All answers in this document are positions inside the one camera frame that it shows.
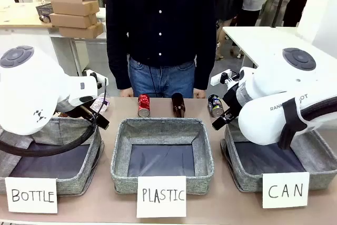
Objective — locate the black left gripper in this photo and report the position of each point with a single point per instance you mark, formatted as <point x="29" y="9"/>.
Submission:
<point x="100" y="122"/>

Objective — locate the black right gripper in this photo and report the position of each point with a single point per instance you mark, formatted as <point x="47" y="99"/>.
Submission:
<point x="233" y="101"/>

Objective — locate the dark printed can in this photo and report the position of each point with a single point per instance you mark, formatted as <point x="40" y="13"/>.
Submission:
<point x="216" y="106"/>

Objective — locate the plastic bottle purple label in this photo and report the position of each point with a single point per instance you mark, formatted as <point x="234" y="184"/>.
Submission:
<point x="101" y="103"/>

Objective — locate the brown glass bottle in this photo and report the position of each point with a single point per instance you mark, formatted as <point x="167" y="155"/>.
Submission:
<point x="178" y="105"/>
<point x="71" y="115"/>

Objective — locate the crushed red can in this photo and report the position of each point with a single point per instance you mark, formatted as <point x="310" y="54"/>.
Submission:
<point x="144" y="105"/>

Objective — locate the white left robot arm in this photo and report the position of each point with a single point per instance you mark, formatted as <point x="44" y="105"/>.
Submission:
<point x="31" y="90"/>

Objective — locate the person's left forearm dark sleeve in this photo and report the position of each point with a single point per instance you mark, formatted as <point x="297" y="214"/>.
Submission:
<point x="205" y="69"/>

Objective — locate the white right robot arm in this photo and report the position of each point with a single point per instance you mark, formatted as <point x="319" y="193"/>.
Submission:
<point x="276" y="90"/>

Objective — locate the person's right forearm dark sleeve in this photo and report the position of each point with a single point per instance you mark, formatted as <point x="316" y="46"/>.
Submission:
<point x="118" y="69"/>

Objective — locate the grey fabric basket plastic label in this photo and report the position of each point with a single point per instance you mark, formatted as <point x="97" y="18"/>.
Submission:
<point x="121" y="156"/>

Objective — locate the grey fabric basket bottle label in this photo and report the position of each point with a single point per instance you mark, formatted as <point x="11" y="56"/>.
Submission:
<point x="79" y="172"/>

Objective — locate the white paper sign CAN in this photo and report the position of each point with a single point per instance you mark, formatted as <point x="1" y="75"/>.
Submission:
<point x="285" y="190"/>

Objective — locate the grey fabric basket can label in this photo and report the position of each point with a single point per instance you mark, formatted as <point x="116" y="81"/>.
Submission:
<point x="323" y="161"/>

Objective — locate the person's left hand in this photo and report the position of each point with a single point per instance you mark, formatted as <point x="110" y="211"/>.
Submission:
<point x="200" y="94"/>

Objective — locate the person's right hand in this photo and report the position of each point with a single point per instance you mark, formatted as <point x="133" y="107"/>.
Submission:
<point x="127" y="93"/>

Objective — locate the closed flat cardboard box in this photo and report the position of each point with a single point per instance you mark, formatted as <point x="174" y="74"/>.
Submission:
<point x="73" y="20"/>
<point x="81" y="31"/>

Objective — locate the white paper sign PLASTIC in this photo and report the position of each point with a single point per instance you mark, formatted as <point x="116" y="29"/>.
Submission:
<point x="161" y="196"/>

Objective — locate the white paper sign BOTTLE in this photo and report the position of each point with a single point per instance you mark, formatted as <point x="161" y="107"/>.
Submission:
<point x="31" y="196"/>

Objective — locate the person in dark shirt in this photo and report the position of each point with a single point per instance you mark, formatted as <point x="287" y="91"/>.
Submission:
<point x="160" y="24"/>

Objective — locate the open cardboard box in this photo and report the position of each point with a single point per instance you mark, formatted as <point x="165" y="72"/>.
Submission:
<point x="75" y="1"/>

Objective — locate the wooden top desk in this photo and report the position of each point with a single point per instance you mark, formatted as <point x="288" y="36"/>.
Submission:
<point x="21" y="17"/>

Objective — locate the black tripod pole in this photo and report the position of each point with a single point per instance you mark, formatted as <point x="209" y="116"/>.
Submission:
<point x="280" y="1"/>

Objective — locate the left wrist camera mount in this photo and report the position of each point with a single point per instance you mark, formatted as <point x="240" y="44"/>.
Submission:
<point x="94" y="77"/>

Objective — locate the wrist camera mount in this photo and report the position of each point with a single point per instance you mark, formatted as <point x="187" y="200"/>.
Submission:
<point x="223" y="77"/>
<point x="94" y="77"/>

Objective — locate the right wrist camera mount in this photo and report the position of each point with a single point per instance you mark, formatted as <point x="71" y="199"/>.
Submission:
<point x="223" y="77"/>

